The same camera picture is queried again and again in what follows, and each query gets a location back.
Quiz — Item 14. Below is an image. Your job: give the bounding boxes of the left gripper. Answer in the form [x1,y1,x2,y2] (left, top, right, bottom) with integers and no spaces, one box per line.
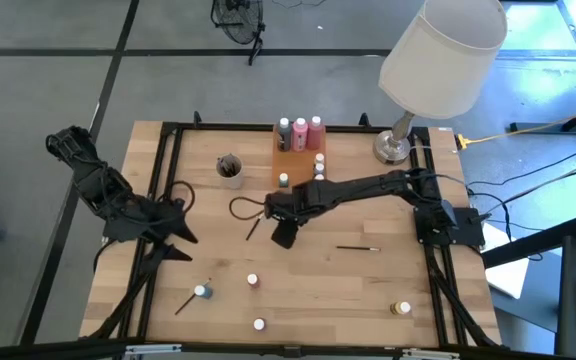
[142,198,199,262]

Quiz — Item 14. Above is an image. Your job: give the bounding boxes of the large black paint bottle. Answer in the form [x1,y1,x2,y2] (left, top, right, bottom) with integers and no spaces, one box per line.
[276,117,293,153]

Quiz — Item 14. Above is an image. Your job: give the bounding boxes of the large pink paint bottle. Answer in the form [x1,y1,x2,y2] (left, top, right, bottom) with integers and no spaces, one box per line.
[291,117,310,153]

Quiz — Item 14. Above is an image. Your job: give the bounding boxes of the black beam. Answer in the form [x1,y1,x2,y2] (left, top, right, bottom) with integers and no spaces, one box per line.
[480,214,576,270]

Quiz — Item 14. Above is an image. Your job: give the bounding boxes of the silver table lamp white shade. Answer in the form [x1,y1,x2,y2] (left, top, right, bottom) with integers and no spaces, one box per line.
[372,0,509,166]

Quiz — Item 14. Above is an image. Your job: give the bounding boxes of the yellow cable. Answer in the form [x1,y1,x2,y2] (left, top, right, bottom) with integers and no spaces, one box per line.
[455,102,576,151]

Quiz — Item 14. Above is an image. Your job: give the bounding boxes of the silver bracket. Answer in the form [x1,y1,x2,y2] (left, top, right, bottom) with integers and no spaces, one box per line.
[400,348,462,360]
[124,343,183,357]

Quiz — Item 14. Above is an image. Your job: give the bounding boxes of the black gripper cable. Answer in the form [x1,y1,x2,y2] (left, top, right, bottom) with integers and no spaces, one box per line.
[228,195,269,222]
[165,179,198,214]

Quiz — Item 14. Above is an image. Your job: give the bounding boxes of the black floor fan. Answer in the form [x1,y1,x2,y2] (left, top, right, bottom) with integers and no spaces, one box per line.
[210,0,267,67]

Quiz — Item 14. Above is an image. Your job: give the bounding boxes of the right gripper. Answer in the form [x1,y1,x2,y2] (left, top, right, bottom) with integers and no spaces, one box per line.
[260,182,327,250]

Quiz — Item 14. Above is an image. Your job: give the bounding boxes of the large red paint bottle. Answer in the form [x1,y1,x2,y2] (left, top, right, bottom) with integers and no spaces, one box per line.
[306,115,326,151]

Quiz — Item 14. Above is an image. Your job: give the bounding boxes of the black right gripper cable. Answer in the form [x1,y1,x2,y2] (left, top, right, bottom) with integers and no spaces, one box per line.
[228,195,269,222]

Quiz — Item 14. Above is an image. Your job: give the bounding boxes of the black table frame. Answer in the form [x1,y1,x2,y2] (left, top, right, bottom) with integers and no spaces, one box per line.
[80,110,503,351]

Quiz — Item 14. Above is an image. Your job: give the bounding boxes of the white sheet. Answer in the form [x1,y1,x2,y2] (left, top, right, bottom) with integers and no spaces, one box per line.
[482,223,532,301]

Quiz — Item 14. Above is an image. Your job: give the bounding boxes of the black overhead crossbar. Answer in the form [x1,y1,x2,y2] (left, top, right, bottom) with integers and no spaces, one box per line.
[0,337,576,360]

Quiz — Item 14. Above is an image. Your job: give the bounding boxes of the white cup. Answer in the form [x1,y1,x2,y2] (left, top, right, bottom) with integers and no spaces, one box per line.
[216,152,245,190]

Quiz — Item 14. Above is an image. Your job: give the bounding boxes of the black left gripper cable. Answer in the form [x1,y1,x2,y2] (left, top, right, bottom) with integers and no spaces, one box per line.
[165,179,198,214]

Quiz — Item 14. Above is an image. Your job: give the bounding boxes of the orange translucent plastic bin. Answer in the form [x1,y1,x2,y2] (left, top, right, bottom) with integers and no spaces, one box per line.
[270,122,328,190]

